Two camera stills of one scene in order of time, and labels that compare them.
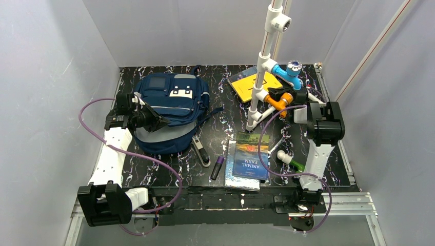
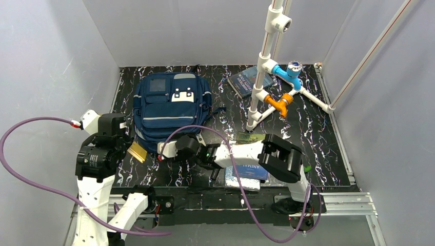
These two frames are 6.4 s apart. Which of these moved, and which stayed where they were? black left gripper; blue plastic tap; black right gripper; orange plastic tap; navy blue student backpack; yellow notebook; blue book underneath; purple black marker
Moved: yellow notebook; black left gripper; black right gripper
Stayed: orange plastic tap; purple black marker; blue book underneath; navy blue student backpack; blue plastic tap
